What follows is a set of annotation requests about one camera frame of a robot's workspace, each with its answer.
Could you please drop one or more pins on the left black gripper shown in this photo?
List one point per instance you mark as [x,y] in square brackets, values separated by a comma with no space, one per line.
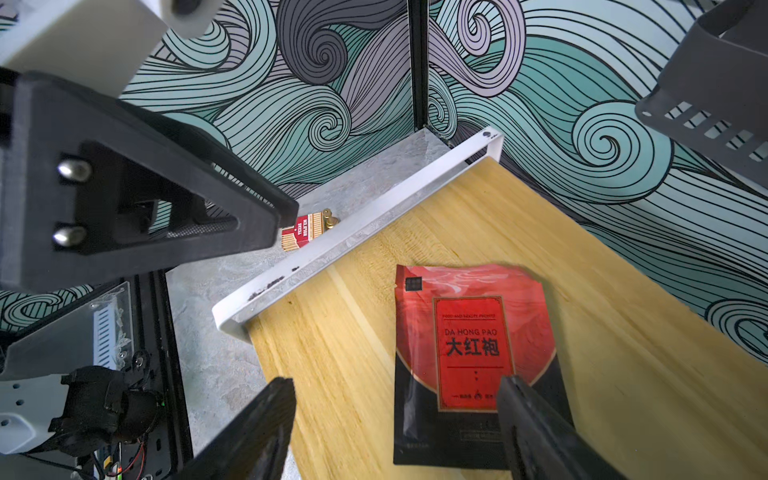
[117,184]

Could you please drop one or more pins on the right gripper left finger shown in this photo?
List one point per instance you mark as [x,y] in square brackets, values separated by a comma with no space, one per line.
[255,444]

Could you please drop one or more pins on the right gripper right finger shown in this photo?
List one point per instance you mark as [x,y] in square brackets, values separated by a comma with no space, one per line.
[539,443]

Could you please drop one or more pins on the red tea bag top shelf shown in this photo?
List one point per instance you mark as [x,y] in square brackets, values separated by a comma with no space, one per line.
[459,331]

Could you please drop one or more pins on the white wooden two-tier shelf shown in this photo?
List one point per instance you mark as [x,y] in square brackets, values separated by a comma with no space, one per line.
[656,391]

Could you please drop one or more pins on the red beige packet on floor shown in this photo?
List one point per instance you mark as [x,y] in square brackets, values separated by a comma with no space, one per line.
[306,229]

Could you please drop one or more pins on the white slotted cable duct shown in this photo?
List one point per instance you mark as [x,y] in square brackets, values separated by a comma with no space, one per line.
[97,331]

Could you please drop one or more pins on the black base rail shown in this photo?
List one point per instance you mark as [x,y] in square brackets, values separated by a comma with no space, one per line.
[169,445]

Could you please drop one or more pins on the black perforated wall tray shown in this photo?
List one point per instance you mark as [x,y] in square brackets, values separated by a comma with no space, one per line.
[712,94]

